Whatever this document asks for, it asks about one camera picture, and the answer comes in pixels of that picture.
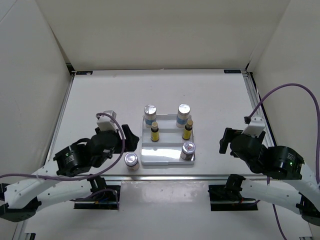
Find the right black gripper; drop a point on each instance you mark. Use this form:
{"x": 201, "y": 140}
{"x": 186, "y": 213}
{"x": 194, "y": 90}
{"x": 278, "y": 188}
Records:
{"x": 228, "y": 133}

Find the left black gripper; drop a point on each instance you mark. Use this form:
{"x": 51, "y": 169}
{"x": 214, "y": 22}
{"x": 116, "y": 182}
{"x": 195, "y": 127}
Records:
{"x": 130, "y": 143}

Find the tan spice jar red label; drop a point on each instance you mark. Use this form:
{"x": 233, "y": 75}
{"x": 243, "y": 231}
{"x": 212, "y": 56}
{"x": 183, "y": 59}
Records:
{"x": 131, "y": 161}

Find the yellow label bottle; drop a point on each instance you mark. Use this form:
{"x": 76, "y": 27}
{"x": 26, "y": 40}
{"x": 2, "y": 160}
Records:
{"x": 186, "y": 135}
{"x": 154, "y": 134}

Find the blue label bead jar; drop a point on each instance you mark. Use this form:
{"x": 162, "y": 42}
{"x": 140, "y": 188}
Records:
{"x": 150, "y": 115}
{"x": 183, "y": 115}

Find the dark spice jar red label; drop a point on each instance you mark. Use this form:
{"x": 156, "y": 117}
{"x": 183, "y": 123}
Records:
{"x": 187, "y": 151}

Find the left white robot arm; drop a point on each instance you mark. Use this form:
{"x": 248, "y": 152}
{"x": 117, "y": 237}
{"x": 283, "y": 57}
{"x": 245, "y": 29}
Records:
{"x": 62, "y": 179}

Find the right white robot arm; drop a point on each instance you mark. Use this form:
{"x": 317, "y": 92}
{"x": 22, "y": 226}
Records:
{"x": 278, "y": 163}

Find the white tiered organizer tray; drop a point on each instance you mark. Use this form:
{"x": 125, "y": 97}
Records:
{"x": 167, "y": 150}

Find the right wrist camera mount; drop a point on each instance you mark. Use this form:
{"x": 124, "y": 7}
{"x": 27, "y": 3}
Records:
{"x": 255, "y": 126}

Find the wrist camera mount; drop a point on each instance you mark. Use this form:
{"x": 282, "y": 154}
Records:
{"x": 104, "y": 123}
{"x": 255, "y": 126}

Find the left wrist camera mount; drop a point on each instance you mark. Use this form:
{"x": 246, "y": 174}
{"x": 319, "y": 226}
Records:
{"x": 104, "y": 123}

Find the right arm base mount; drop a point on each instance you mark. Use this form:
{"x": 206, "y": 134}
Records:
{"x": 222, "y": 197}

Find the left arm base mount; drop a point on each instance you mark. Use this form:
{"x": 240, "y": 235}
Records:
{"x": 105, "y": 197}

